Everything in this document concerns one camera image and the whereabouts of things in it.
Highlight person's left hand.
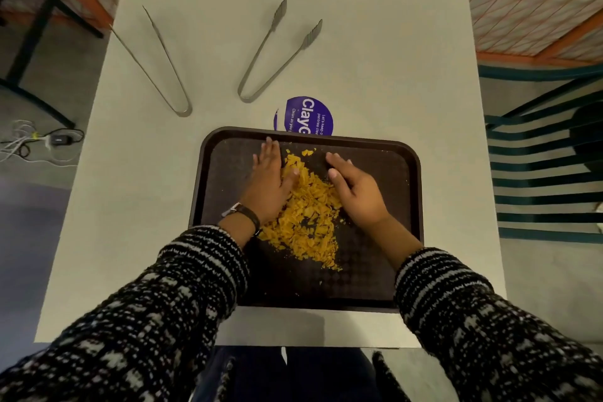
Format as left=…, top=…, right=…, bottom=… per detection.
left=240, top=136, right=301, bottom=226

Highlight person's right hand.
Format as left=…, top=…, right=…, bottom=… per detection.
left=325, top=152, right=392, bottom=228

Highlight pile of yellow chip pieces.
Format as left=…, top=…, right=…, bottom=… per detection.
left=258, top=148, right=346, bottom=272

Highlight person's left forearm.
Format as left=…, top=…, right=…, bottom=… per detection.
left=0, top=209, right=257, bottom=402

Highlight person's right forearm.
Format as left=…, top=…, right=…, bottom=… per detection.
left=370, top=215, right=603, bottom=402

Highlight round purple sticker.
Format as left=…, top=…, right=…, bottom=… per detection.
left=273, top=96, right=334, bottom=137

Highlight dark brown plastic tray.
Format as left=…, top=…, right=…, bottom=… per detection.
left=188, top=127, right=424, bottom=313

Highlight metal tongs with scalloped tips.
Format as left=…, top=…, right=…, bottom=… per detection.
left=237, top=0, right=324, bottom=104

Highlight slim flat metal tongs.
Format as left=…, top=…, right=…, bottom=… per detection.
left=109, top=5, right=193, bottom=118

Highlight dark blue trousers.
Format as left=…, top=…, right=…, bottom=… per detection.
left=195, top=346, right=410, bottom=402

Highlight green slatted chair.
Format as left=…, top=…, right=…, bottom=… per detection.
left=478, top=62, right=603, bottom=244

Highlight dark strap wristwatch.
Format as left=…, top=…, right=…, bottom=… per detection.
left=218, top=202, right=262, bottom=237

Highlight white tangled cables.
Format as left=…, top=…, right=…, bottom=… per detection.
left=0, top=120, right=82, bottom=168

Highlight black metal table frame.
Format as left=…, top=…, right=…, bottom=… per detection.
left=0, top=0, right=104, bottom=130

